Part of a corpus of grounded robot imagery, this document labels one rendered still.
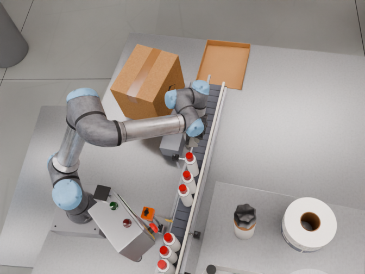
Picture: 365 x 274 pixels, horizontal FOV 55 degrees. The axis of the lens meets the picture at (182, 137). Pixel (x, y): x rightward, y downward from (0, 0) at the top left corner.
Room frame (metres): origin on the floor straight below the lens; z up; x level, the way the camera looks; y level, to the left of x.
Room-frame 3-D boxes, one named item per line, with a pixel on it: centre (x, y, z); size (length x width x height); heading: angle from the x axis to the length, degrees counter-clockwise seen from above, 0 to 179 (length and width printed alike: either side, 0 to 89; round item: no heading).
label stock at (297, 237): (0.25, -0.40, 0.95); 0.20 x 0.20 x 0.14
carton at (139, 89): (1.14, 0.09, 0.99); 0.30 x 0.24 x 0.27; 141
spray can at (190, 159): (0.65, -0.01, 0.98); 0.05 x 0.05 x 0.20
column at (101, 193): (0.42, 0.28, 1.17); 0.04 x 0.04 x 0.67; 61
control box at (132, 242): (0.34, 0.26, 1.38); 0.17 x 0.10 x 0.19; 26
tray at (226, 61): (1.26, -0.35, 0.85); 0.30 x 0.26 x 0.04; 151
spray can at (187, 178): (0.57, 0.03, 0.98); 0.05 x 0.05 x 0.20
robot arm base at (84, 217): (0.61, 0.54, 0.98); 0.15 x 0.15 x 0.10
